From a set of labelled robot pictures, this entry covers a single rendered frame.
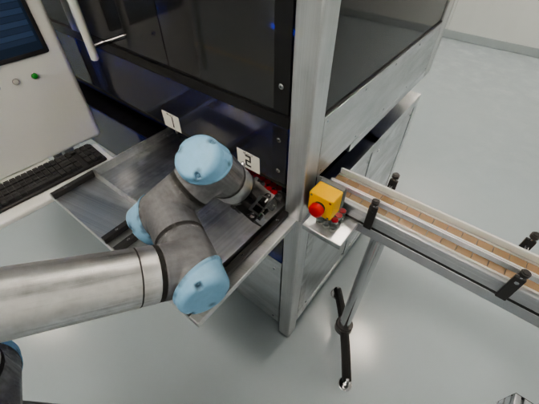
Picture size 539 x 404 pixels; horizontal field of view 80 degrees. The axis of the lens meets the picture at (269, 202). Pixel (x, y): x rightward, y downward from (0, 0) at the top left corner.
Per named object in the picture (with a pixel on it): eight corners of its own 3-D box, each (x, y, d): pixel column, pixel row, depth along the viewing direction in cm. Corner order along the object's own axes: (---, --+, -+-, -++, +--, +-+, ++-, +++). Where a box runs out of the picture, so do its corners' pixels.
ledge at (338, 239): (326, 201, 105) (326, 197, 103) (362, 220, 99) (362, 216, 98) (301, 228, 97) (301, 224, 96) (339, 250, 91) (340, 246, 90)
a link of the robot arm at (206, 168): (159, 156, 48) (201, 119, 48) (195, 179, 58) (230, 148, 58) (184, 194, 45) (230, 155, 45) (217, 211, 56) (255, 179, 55)
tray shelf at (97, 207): (166, 131, 132) (165, 127, 131) (310, 209, 102) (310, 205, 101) (50, 197, 106) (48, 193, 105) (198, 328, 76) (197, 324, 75)
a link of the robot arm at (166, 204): (132, 255, 45) (191, 204, 44) (116, 204, 52) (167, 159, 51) (170, 270, 51) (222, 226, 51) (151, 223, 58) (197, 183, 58)
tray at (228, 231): (233, 169, 113) (233, 161, 110) (294, 203, 102) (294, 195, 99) (154, 228, 94) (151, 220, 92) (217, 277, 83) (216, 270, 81)
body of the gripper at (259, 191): (260, 228, 70) (240, 217, 59) (233, 204, 73) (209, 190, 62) (282, 201, 70) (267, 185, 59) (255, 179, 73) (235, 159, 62)
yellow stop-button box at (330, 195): (320, 195, 93) (323, 176, 88) (342, 206, 90) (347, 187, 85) (305, 210, 89) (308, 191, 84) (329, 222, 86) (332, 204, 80)
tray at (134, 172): (173, 132, 129) (172, 124, 126) (220, 157, 117) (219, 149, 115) (95, 177, 110) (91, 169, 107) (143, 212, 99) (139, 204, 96)
